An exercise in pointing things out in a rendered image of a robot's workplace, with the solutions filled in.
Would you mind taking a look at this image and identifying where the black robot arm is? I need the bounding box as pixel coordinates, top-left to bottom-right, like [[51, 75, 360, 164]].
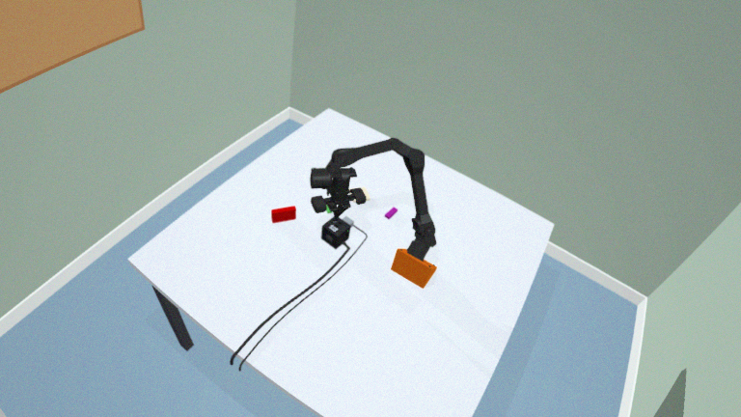
[[310, 138, 437, 261]]

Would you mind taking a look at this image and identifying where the purple flat bar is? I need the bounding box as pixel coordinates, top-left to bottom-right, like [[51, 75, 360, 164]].
[[384, 207, 398, 219]]

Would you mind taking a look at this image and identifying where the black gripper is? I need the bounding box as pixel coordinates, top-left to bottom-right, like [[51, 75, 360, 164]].
[[311, 184, 367, 217]]

